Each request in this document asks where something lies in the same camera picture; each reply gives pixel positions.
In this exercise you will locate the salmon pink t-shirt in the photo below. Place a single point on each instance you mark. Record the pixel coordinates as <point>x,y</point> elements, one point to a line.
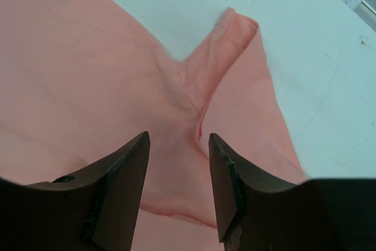
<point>80,78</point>

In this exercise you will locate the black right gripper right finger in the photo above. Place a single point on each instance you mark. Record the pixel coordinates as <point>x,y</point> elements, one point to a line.
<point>258,211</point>

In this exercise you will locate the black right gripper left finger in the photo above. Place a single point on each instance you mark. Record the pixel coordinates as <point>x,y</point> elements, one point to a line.
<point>93,208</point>

